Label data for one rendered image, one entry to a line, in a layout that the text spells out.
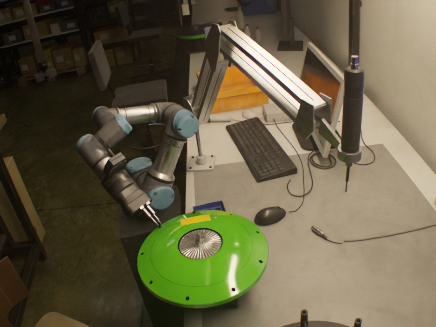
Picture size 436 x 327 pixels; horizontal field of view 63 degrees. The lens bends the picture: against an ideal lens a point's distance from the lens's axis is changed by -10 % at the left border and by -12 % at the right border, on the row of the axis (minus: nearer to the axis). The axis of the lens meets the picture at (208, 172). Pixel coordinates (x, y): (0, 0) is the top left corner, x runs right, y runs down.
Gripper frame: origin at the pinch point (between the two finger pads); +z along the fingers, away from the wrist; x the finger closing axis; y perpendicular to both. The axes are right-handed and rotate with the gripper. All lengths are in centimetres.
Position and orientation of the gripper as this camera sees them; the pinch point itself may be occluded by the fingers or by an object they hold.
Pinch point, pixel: (159, 224)
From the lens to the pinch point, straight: 101.4
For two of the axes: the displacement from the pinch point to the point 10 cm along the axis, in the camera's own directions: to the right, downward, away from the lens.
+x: -6.5, 4.8, -5.8
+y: -3.3, 5.1, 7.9
